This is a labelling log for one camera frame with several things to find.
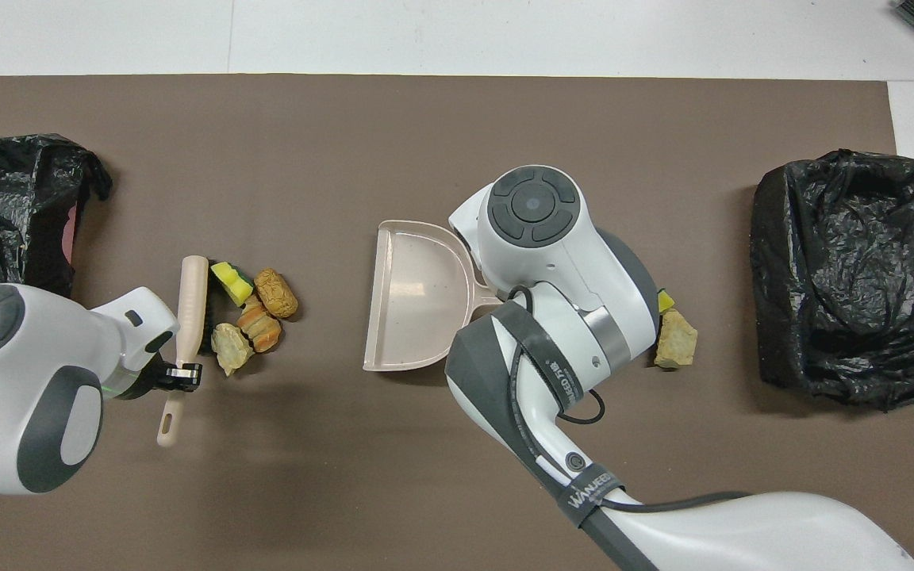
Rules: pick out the brown table mat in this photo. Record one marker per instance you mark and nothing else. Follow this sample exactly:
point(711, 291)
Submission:
point(346, 119)

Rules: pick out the brown bread roll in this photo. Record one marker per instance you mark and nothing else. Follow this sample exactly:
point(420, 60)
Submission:
point(276, 293)

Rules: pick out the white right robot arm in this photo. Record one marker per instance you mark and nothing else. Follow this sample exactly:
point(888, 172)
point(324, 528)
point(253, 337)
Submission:
point(552, 262)

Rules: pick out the beige plastic dustpan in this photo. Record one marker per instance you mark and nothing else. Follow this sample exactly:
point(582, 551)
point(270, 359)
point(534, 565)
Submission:
point(417, 293)

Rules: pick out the yellow green sponge piece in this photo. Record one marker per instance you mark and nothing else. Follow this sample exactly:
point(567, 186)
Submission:
point(228, 279)
point(666, 301)

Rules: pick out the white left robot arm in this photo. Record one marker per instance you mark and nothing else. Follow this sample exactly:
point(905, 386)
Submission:
point(28, 381)

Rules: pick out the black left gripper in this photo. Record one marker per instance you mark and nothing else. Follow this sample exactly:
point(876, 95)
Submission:
point(144, 379)

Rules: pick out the beige brush black bristles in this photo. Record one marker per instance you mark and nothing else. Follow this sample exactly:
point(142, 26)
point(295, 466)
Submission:
point(191, 301)

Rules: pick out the pink plastic bin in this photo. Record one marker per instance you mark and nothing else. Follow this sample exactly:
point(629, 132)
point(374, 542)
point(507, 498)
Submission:
point(68, 234)

